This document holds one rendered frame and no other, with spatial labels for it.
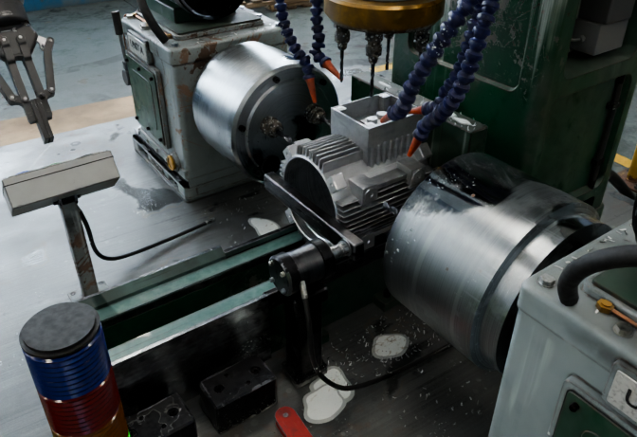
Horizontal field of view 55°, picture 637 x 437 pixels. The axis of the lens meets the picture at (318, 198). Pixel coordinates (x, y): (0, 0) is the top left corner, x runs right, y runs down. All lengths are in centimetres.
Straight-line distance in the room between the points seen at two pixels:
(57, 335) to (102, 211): 95
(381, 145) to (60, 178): 51
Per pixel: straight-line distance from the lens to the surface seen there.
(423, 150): 103
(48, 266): 133
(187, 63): 130
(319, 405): 97
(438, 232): 77
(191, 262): 104
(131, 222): 140
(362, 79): 115
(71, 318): 53
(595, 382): 66
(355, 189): 95
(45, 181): 105
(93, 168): 106
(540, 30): 101
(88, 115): 363
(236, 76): 118
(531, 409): 74
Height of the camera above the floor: 156
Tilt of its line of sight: 32 degrees down
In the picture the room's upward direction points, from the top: straight up
